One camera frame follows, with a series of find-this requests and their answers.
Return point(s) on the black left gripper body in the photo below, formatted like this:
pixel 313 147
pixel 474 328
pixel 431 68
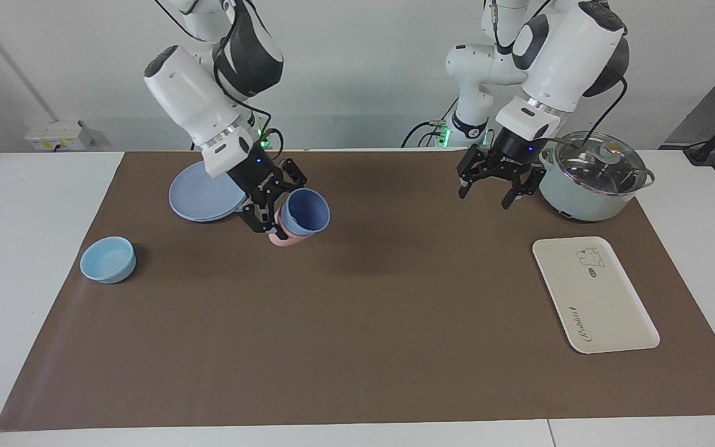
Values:
pixel 512 155

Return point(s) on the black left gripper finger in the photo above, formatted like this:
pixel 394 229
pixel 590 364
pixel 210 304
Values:
pixel 526 185
pixel 472 164

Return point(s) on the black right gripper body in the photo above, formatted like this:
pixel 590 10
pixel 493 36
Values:
pixel 257 177

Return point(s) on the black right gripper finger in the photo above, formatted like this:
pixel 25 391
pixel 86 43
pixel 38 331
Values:
pixel 261 220
pixel 291 179

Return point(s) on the pink plastic cup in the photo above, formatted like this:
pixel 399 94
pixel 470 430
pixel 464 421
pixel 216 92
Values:
pixel 286 241

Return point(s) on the blue ribbed plastic cup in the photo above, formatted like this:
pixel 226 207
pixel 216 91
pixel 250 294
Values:
pixel 306 212

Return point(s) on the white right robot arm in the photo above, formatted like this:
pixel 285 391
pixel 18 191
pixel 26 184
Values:
pixel 184 87

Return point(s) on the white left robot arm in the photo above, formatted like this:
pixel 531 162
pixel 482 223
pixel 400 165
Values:
pixel 568 49

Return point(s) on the cream tray with bear print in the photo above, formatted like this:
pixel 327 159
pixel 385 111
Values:
pixel 596 298

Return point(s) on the pale green electric pot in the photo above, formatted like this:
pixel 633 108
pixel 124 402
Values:
pixel 575 202

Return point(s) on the periwinkle blue plate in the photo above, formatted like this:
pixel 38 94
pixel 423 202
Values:
pixel 196 198

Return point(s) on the brown table mat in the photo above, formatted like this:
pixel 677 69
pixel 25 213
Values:
pixel 364 310

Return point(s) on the light blue bowl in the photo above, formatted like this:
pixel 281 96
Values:
pixel 106 261

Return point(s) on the white power strip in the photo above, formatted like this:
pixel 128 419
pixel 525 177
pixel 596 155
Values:
pixel 53 133

